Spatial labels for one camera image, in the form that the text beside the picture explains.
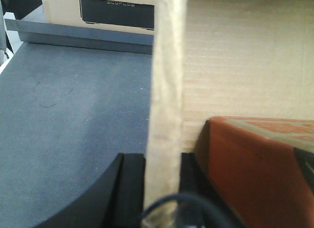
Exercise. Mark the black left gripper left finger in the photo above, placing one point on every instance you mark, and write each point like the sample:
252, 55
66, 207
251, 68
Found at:
115, 200

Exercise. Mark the cardboard box with black print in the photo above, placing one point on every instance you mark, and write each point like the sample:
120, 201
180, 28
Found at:
134, 16

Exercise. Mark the grey metal shelf edge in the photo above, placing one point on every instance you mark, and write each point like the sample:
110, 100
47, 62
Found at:
81, 37

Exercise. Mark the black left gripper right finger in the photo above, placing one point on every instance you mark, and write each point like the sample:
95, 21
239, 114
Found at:
194, 181

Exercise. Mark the orange box inside carton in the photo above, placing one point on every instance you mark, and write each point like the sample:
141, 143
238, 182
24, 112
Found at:
263, 168

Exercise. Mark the large brown cardboard box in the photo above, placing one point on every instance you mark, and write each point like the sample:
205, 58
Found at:
251, 58

